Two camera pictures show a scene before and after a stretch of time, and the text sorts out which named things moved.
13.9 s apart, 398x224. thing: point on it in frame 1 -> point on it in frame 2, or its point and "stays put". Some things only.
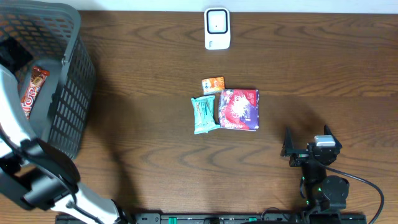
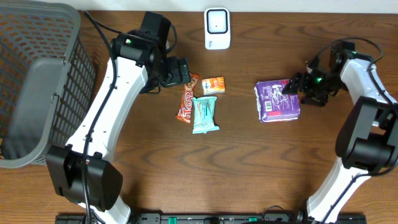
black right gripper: x=306 y=155 -> x=304 y=86
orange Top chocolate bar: x=37 y=79 -> x=184 y=114
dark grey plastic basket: x=35 y=33 stays put
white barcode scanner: x=217 y=28 stays put
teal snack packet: x=203 y=114 stays put
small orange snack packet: x=211 y=85 stays put
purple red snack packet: x=239 y=109 -> x=272 y=104
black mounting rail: x=225 y=218 stays put
